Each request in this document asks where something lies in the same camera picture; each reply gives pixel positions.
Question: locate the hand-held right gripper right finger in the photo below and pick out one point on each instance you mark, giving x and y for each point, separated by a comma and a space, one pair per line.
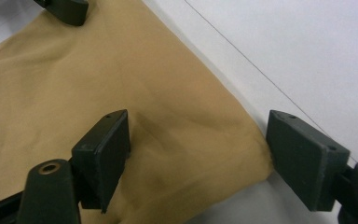
304, 158

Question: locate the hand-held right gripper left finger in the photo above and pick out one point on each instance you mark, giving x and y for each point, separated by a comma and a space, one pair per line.
102, 158

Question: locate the tan pants with small patches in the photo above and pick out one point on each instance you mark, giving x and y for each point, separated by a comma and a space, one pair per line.
105, 71

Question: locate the white table cover sheet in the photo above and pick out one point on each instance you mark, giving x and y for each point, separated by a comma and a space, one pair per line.
292, 46

